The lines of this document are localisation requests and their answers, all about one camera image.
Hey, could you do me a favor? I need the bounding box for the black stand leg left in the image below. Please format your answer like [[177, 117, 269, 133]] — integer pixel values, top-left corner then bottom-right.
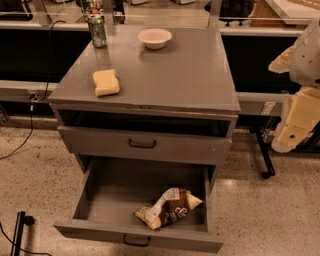
[[10, 211, 35, 256]]

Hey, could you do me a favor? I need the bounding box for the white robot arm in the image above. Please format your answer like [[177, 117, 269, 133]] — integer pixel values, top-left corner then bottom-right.
[[268, 18, 320, 153]]

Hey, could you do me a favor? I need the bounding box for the black cable on floor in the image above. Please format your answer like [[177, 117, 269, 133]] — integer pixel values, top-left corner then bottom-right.
[[0, 19, 67, 161]]

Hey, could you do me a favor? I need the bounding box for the yellow sponge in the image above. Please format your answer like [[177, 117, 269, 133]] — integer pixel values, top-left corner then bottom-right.
[[93, 69, 120, 97]]

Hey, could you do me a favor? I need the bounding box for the grey drawer cabinet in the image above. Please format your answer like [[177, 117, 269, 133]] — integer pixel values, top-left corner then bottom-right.
[[47, 24, 242, 167]]

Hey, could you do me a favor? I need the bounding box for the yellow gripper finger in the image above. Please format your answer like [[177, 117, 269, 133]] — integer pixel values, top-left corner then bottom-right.
[[268, 47, 293, 74], [271, 126, 308, 153]]

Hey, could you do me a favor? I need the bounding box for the open grey lower drawer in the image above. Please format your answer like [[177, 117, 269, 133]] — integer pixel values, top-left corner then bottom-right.
[[54, 157, 223, 253]]

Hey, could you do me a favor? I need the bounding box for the black table leg right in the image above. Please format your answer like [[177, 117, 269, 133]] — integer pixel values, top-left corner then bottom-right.
[[255, 129, 275, 179]]

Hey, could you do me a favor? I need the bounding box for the closed grey upper drawer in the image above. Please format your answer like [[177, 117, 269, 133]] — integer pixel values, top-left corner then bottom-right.
[[58, 126, 232, 165]]

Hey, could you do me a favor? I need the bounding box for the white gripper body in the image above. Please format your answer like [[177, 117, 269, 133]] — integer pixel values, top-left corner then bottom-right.
[[284, 86, 320, 134]]

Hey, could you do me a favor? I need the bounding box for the brown chip bag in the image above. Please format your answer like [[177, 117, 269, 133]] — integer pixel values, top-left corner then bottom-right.
[[134, 187, 203, 230]]

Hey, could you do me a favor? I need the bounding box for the white bowl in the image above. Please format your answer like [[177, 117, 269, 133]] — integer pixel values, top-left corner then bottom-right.
[[137, 28, 172, 50]]

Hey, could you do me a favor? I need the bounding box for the black office chair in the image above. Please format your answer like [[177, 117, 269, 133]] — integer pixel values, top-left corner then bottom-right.
[[219, 0, 255, 27]]

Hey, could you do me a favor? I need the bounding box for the green soda can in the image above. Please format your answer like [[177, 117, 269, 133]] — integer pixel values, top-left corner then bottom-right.
[[88, 14, 107, 48]]

